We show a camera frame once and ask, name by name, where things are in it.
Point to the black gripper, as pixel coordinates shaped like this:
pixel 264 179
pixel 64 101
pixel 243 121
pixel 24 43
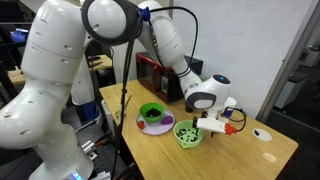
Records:
pixel 204 115

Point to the light green bowl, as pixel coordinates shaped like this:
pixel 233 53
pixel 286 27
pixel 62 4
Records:
pixel 191 142

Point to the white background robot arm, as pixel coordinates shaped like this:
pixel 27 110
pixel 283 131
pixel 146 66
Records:
pixel 81 90

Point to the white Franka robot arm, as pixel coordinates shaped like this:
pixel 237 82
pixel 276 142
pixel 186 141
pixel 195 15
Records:
pixel 53 66

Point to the bright green bowl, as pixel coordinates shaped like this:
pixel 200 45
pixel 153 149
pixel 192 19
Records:
pixel 143 110

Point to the purple toy grapes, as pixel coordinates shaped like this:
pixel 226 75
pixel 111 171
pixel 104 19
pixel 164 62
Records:
pixel 167 120

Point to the lavender plate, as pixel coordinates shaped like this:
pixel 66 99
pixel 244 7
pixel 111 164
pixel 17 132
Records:
pixel 153 129

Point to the dark beans pile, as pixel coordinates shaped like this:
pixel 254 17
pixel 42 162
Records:
pixel 153 112

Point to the red toy strawberry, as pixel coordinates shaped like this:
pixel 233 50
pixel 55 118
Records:
pixel 140 124

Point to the small white black dish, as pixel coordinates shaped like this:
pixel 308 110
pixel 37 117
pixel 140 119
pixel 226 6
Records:
pixel 264 136

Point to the red and black microwave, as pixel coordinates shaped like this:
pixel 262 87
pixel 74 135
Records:
pixel 146 73

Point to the white cabinet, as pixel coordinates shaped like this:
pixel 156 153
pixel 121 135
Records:
pixel 286 91

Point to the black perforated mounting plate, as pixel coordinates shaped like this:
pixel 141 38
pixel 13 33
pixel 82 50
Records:
pixel 106 163

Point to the wooden desk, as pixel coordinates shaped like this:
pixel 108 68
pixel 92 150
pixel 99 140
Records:
pixel 103 61

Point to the blue glove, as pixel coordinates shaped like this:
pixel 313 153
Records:
pixel 16 36

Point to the white wrist camera, red mount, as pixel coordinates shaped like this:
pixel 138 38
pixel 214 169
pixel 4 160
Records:
pixel 210 125

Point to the grey metal door frame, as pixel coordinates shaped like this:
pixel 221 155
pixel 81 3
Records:
pixel 290 56

